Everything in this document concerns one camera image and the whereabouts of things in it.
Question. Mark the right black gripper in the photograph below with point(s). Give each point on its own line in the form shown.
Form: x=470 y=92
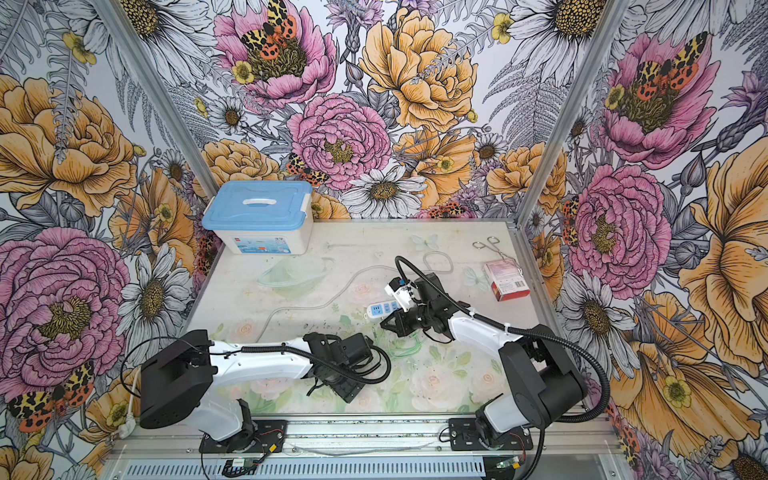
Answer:
x=399 y=316

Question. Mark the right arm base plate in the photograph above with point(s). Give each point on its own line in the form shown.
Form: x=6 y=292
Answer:
x=472 y=434

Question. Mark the aluminium front rail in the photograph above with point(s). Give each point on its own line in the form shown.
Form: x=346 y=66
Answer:
x=370 y=447

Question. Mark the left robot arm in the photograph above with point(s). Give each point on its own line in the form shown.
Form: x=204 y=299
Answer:
x=182 y=383

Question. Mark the red white medicine box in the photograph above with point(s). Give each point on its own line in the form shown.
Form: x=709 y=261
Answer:
x=506 y=279

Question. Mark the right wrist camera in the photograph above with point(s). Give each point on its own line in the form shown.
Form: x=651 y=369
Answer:
x=400 y=291

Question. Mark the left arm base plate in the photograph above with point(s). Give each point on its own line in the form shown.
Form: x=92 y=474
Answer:
x=264 y=436

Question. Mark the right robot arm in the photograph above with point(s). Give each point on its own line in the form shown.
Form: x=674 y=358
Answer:
x=544 y=383

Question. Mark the metal surgical scissors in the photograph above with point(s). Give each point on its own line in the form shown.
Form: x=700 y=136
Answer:
x=492 y=244

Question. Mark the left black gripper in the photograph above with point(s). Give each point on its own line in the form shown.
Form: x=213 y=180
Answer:
x=346 y=389

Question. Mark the blue lid storage box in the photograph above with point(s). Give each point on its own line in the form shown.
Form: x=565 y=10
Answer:
x=262 y=217

